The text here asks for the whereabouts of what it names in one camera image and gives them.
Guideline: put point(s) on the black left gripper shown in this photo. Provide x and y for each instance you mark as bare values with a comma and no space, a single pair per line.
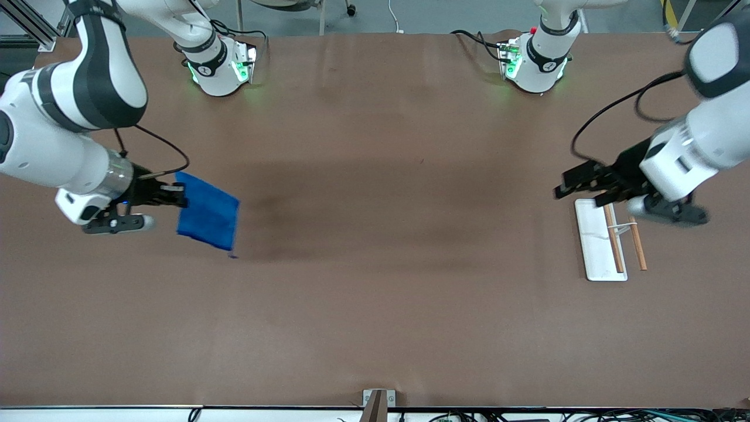
630,163

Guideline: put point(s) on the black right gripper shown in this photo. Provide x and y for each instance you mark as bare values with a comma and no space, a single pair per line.
142,189

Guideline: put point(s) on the blue towel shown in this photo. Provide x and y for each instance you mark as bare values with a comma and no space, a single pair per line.
208,217

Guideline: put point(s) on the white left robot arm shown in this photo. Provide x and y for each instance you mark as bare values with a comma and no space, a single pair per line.
715,129

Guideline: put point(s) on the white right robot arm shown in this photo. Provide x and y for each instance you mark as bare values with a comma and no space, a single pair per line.
88,76

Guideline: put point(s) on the white towel rack wooden bars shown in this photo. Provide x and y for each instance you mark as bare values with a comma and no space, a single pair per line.
595,252

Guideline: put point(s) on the office chair base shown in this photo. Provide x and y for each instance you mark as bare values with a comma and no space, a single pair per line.
322,14

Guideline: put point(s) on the aluminium frame profile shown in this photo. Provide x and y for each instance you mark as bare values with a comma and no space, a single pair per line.
32,26

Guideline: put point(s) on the metal bracket with wooden post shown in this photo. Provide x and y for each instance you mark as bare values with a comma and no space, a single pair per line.
378,404

